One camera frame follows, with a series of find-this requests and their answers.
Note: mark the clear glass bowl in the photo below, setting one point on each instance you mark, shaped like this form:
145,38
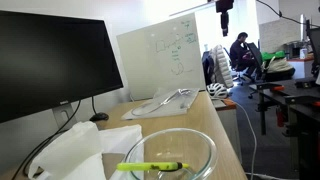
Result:
182,145

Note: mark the yellow green marker pen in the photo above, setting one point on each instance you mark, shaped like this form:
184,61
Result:
160,166

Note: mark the white whiteboard panel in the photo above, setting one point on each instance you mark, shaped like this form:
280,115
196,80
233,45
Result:
162,56

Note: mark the white bicycle helmet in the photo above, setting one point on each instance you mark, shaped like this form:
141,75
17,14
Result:
217,90

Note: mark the white puffy jacket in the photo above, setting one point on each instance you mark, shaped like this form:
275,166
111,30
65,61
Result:
221,71

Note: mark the black computer mouse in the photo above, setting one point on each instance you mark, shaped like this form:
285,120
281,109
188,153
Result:
99,117

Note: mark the seated person in dark clothes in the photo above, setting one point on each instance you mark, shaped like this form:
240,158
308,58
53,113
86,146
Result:
240,56

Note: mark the silver monitor stand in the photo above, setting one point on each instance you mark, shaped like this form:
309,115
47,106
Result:
64,116

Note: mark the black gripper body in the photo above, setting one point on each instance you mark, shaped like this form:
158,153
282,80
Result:
222,7

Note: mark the black computer monitor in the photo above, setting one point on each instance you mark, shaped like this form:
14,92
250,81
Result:
47,61

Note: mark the black workbench with clamps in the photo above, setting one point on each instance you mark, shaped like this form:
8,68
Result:
303,125

